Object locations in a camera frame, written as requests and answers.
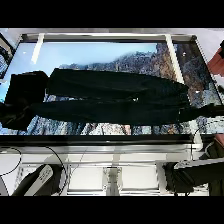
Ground black garment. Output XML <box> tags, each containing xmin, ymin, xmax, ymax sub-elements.
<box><xmin>4</xmin><ymin>70</ymin><xmax>50</xmax><ymax>105</ymax></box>

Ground black cable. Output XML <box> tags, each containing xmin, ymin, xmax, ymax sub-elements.
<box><xmin>45</xmin><ymin>145</ymin><xmax>72</xmax><ymax>196</ymax></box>
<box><xmin>0</xmin><ymin>146</ymin><xmax>23</xmax><ymax>178</ymax></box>

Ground black pants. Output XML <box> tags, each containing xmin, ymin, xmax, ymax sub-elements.
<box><xmin>31</xmin><ymin>67</ymin><xmax>202</xmax><ymax>127</ymax></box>

